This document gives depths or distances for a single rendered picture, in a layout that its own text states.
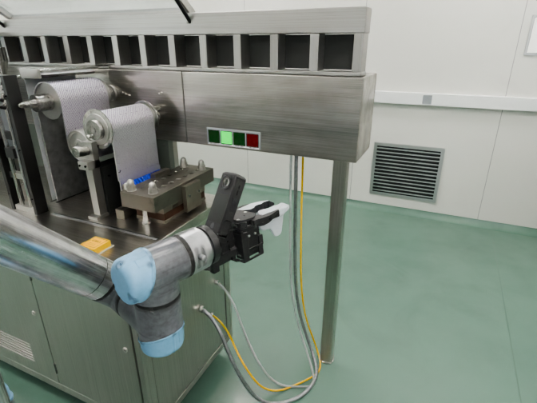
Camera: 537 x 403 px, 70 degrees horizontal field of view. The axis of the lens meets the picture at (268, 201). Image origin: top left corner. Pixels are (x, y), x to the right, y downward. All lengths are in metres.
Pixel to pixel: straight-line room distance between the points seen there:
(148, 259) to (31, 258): 0.16
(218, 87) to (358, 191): 2.64
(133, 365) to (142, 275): 1.03
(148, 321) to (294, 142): 1.00
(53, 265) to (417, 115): 3.39
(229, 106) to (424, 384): 1.61
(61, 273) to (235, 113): 1.07
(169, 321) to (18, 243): 0.25
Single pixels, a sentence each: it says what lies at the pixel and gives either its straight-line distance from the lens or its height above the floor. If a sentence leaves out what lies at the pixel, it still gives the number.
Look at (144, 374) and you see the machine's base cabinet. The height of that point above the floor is 0.43.
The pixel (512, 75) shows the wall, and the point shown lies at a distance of 3.72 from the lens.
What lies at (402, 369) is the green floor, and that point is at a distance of 2.26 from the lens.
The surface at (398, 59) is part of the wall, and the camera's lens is 3.72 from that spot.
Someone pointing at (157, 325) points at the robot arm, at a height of 1.13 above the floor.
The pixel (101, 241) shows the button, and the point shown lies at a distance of 1.42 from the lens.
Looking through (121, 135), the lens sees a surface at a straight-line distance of 1.58.
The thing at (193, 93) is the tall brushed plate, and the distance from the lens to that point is 1.67.
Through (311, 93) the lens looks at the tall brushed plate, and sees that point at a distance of 1.44.
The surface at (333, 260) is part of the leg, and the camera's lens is 1.81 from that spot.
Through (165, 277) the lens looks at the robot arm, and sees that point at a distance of 0.61.
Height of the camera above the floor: 1.55
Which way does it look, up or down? 22 degrees down
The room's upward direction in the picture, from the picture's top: straight up
